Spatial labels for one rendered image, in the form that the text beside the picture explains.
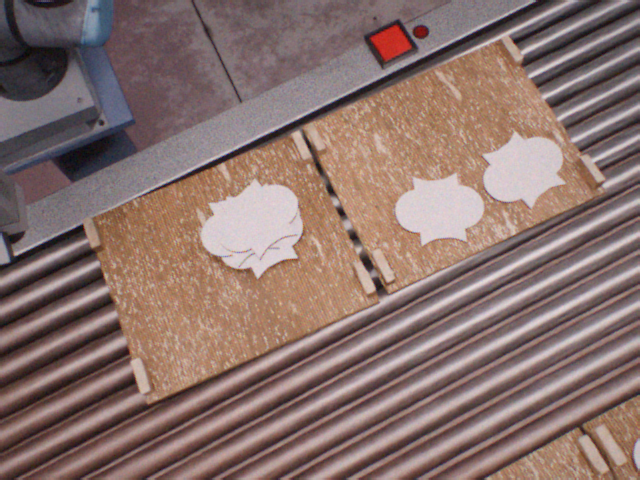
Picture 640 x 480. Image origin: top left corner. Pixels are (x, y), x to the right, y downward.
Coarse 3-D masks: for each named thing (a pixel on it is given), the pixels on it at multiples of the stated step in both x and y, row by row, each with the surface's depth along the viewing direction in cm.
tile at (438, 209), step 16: (416, 192) 130; (432, 192) 130; (448, 192) 129; (464, 192) 129; (400, 208) 129; (416, 208) 129; (432, 208) 128; (448, 208) 128; (464, 208) 128; (480, 208) 128; (400, 224) 128; (416, 224) 128; (432, 224) 127; (448, 224) 127; (464, 224) 127; (432, 240) 127; (464, 240) 126
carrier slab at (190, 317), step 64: (192, 192) 133; (320, 192) 132; (128, 256) 130; (192, 256) 129; (320, 256) 128; (128, 320) 126; (192, 320) 125; (256, 320) 125; (320, 320) 124; (192, 384) 122
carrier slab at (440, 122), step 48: (480, 48) 140; (384, 96) 138; (432, 96) 137; (480, 96) 136; (528, 96) 136; (336, 144) 135; (384, 144) 134; (432, 144) 134; (480, 144) 133; (336, 192) 132; (384, 192) 131; (480, 192) 130; (576, 192) 129; (384, 240) 128; (480, 240) 127
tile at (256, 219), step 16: (256, 192) 128; (272, 192) 128; (288, 192) 128; (224, 208) 127; (240, 208) 127; (256, 208) 127; (272, 208) 127; (288, 208) 127; (224, 224) 126; (240, 224) 126; (256, 224) 126; (272, 224) 126; (288, 224) 126; (224, 240) 125; (240, 240) 125; (256, 240) 125; (272, 240) 125
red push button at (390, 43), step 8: (384, 32) 143; (392, 32) 143; (400, 32) 143; (376, 40) 143; (384, 40) 143; (392, 40) 143; (400, 40) 142; (376, 48) 142; (384, 48) 142; (392, 48) 142; (400, 48) 142; (408, 48) 142; (384, 56) 141; (392, 56) 141
